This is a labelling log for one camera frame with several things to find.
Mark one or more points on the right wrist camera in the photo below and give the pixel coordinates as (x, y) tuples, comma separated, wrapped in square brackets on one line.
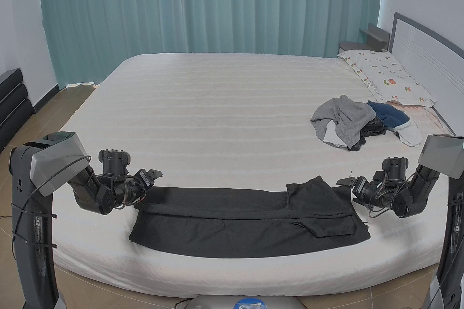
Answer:
[(379, 178)]

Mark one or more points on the black T-shirt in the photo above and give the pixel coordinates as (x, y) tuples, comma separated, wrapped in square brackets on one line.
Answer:
[(235, 224)]

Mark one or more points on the bed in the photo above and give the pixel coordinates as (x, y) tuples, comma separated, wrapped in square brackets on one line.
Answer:
[(217, 101)]

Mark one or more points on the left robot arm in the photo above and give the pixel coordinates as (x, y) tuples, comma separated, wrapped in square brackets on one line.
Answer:
[(36, 228)]

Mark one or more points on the black chest of drawers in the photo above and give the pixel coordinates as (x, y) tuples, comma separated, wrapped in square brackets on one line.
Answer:
[(12, 101)]

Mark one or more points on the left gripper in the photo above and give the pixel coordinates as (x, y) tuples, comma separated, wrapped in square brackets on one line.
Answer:
[(144, 181)]

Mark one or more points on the grey bedside table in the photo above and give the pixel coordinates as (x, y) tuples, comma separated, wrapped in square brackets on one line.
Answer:
[(377, 34)]

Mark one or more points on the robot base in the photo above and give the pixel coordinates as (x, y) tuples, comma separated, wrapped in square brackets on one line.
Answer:
[(217, 302)]

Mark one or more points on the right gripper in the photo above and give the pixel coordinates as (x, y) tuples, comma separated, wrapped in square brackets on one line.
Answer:
[(365, 190)]

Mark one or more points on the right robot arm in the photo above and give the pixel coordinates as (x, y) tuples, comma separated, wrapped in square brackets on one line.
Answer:
[(442, 155)]

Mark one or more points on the pile of clothes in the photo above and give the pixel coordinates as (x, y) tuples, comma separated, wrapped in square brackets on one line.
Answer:
[(348, 112)]

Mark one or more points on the white printed pillow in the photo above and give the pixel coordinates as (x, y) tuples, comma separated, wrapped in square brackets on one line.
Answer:
[(384, 72)]

